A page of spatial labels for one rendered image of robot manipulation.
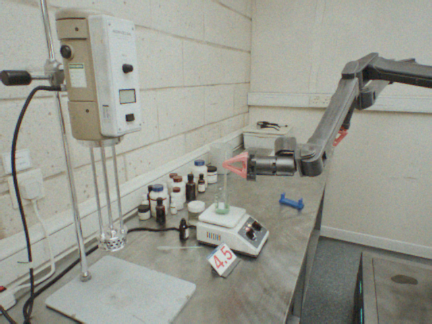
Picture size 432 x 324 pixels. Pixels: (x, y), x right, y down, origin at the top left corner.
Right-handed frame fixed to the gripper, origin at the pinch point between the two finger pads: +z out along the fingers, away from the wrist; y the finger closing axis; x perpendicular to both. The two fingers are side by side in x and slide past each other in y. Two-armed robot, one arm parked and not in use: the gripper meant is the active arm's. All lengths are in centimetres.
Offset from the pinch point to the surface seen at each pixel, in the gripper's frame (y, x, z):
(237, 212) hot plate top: -2.1, 16.7, -3.7
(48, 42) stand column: 26, -32, 32
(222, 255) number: 11.9, 23.0, -0.6
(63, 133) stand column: 25.5, -13.5, 32.0
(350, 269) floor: -96, 101, -73
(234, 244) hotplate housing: 6.9, 22.5, -3.5
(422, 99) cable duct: -120, -9, -109
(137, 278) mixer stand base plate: 22.8, 24.3, 19.9
